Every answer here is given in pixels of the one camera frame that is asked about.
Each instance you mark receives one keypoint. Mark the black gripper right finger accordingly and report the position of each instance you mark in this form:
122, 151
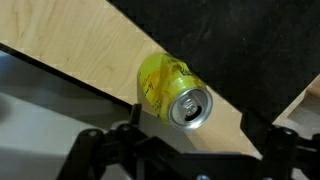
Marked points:
282, 149

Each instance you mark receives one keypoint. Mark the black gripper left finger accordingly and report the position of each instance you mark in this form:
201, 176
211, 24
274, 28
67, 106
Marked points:
141, 157

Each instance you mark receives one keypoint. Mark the yellow soda can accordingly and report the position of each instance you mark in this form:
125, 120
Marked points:
179, 97

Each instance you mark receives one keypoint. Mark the wooden shelf unit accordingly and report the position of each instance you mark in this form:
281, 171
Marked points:
303, 114

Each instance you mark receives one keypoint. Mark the black desk mat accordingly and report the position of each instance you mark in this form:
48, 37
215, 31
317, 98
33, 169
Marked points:
257, 54

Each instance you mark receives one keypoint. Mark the wooden desk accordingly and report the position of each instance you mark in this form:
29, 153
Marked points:
72, 56

